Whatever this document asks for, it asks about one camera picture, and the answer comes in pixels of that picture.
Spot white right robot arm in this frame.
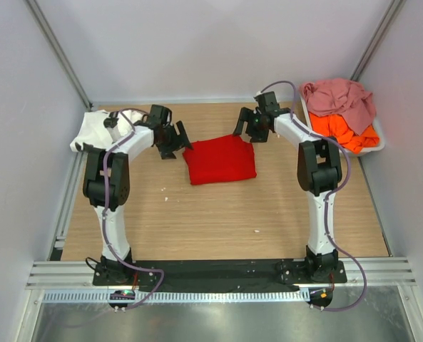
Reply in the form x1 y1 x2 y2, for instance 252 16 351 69
233 91 342 282

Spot slotted grey cable duct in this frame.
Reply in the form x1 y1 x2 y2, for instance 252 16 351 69
42 289 310 304

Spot aluminium frame post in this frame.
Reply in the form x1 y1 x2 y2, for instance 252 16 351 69
350 0 407 81
24 0 93 110

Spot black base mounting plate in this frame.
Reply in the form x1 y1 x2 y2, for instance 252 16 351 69
86 258 347 293

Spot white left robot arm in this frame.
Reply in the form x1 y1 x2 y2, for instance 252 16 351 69
83 105 192 286

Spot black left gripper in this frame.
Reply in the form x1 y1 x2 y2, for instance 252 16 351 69
156 121 193 160

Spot red t shirt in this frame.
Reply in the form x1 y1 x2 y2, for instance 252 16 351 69
183 135 257 185

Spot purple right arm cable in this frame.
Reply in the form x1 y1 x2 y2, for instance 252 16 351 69
257 80 368 313

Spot orange t shirt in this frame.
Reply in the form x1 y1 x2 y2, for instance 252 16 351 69
308 112 380 154

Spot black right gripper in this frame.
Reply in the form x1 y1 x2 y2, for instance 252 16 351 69
232 107 268 143

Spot pink t shirt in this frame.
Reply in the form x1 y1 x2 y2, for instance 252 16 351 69
300 78 377 135

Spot aluminium left frame post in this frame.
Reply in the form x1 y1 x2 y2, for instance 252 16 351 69
24 0 93 110

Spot folded white printed t shirt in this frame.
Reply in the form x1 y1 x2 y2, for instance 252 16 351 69
70 108 148 152

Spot aluminium right frame post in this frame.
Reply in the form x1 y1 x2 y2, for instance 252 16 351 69
350 0 407 81

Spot white plastic tray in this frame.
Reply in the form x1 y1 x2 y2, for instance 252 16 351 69
300 96 385 157

